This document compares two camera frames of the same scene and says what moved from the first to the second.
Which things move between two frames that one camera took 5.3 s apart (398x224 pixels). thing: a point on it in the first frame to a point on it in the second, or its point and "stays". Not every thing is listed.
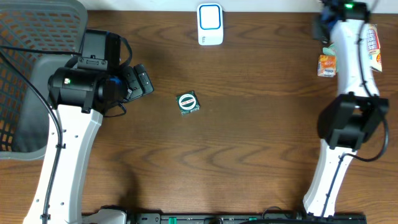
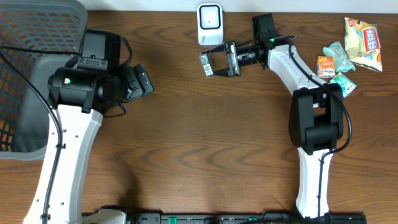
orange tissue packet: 326,66 stays
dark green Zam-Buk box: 188,102 to 206,63
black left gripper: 137,82 stays
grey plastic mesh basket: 53,25 stays
